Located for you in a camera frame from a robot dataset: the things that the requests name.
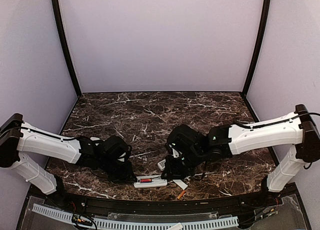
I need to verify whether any orange battery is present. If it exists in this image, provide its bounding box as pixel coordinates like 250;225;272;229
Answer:
177;190;186;200
140;178;153;183

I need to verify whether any white battery cover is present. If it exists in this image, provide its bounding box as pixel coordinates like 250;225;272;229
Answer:
167;222;183;230
173;179;188;190

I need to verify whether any slim white remote with QR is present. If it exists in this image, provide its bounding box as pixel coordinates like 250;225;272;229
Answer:
157;159;166;171

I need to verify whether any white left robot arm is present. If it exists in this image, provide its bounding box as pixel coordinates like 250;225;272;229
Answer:
0;113;138;208

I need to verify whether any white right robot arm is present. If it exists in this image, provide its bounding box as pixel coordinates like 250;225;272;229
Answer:
161;104;320;207

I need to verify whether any white remote with buttons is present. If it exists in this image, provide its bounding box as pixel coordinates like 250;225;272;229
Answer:
133;178;168;188

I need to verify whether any white remote back side up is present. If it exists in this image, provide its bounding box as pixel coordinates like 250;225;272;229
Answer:
90;137;100;141

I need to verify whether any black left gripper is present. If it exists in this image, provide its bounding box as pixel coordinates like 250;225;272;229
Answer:
98;156;138;184

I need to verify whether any black left frame post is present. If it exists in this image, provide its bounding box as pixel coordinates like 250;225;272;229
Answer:
51;0;82;98

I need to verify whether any black right frame post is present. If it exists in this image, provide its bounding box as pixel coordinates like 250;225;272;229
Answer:
241;0;271;98

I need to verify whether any white slotted cable duct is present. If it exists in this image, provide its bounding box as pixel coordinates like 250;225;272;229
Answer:
31;204;239;229

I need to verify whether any black frame post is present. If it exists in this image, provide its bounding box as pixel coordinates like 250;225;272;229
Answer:
241;0;271;98
51;0;82;98

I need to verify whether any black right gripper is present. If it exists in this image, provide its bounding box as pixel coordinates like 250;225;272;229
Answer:
161;148;205;179

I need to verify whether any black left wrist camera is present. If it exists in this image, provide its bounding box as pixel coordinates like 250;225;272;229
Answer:
102;135;132;162

